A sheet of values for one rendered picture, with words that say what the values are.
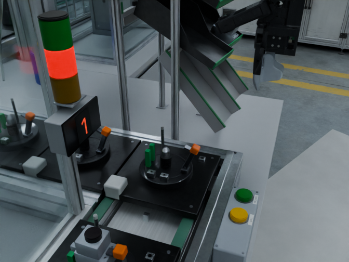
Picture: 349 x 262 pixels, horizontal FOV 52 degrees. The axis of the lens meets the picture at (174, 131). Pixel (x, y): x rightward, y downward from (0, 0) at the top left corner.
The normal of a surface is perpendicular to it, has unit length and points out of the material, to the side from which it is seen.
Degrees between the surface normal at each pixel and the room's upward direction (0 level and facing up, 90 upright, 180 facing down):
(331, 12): 90
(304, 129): 0
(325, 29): 90
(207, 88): 45
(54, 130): 90
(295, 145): 0
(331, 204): 0
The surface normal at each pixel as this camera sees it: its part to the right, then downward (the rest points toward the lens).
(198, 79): 0.62, -0.41
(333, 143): 0.00, -0.84
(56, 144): -0.33, 0.51
